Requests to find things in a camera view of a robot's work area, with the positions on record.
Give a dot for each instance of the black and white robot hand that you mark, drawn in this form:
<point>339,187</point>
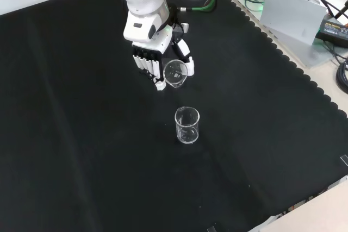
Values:
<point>163,52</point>

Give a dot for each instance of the clear glass beaker with spout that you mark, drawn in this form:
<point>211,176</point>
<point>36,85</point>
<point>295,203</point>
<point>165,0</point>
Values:
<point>175,72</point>

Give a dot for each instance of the black scalloped bench cloth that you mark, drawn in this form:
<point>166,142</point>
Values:
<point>108,134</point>

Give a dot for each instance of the black power adapter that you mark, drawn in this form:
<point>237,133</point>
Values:
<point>333,28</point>

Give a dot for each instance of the grey metal base plate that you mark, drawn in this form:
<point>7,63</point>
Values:
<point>288,36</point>

